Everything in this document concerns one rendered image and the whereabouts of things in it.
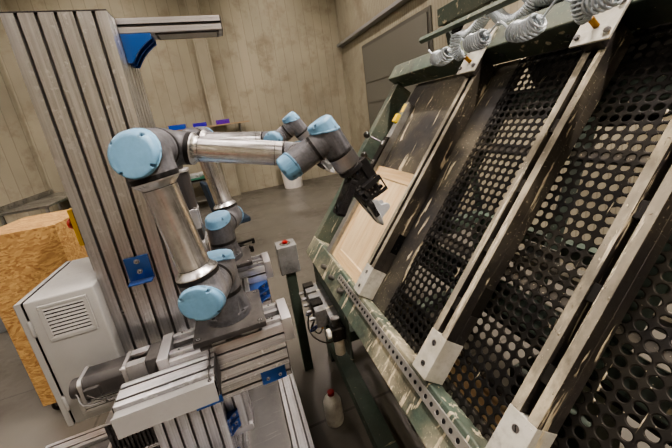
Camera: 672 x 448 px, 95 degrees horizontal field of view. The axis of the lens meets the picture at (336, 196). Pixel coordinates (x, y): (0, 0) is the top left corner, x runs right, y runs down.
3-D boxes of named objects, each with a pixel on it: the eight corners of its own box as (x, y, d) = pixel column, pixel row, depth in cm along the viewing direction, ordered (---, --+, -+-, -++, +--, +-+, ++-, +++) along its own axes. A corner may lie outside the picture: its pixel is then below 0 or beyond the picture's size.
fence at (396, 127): (332, 252, 180) (326, 249, 178) (409, 106, 176) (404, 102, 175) (334, 255, 175) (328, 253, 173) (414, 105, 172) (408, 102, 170)
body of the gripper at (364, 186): (389, 190, 88) (368, 156, 84) (367, 209, 87) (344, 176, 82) (377, 186, 95) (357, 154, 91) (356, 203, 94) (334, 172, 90)
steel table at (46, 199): (103, 222, 697) (89, 182, 673) (66, 252, 529) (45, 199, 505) (67, 230, 677) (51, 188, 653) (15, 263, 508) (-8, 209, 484)
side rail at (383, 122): (328, 241, 205) (314, 235, 201) (406, 93, 201) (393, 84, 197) (330, 244, 199) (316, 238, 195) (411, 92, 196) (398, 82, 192)
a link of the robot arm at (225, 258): (244, 275, 110) (235, 241, 107) (236, 296, 97) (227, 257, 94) (209, 281, 109) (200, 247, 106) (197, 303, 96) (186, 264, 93)
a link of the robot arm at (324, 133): (302, 128, 85) (327, 110, 84) (324, 160, 89) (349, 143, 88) (304, 132, 77) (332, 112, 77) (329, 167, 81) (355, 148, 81)
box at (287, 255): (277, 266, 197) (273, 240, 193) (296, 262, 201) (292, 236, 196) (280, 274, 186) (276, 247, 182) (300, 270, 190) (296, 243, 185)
